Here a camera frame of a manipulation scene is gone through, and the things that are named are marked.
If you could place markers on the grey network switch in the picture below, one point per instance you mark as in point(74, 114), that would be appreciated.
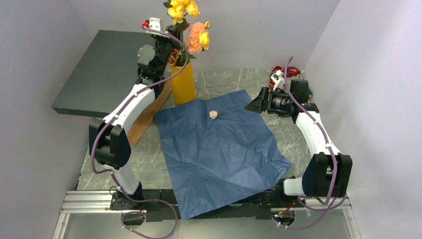
point(104, 76)

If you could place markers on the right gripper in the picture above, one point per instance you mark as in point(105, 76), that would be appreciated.
point(263, 102)

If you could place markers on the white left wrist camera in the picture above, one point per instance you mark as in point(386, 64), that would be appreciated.
point(155, 23)

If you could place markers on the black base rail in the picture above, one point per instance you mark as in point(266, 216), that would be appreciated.
point(148, 203)

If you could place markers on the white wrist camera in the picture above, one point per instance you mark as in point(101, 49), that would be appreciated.
point(277, 80)
point(155, 23)

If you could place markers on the aluminium frame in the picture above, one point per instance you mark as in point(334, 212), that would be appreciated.
point(97, 215)

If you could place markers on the wooden board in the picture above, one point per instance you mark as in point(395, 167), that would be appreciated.
point(144, 120)

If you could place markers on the pink peony stem bunch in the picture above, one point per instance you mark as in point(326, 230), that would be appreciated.
point(198, 39)

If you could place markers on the yellow flower stem bunch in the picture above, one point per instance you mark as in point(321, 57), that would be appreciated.
point(179, 10)

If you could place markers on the brown rose stem bunch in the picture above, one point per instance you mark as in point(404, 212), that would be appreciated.
point(174, 58)

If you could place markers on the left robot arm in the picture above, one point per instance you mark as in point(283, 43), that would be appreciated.
point(109, 146)

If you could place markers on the cream single rose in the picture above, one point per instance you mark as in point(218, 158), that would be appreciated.
point(215, 114)

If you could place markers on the green handled screwdriver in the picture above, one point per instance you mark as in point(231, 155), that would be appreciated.
point(310, 93)

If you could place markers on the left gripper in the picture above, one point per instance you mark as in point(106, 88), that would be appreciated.
point(174, 42)

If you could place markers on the red ribbon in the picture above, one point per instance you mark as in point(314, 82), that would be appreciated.
point(291, 71)

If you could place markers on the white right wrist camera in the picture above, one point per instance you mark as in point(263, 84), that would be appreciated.
point(277, 80)

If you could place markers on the yellow vase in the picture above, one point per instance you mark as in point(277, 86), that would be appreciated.
point(183, 86)

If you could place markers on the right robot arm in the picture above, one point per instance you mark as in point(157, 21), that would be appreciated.
point(328, 172)

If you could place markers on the blue wrapping paper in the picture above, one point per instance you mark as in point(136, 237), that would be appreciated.
point(214, 163)

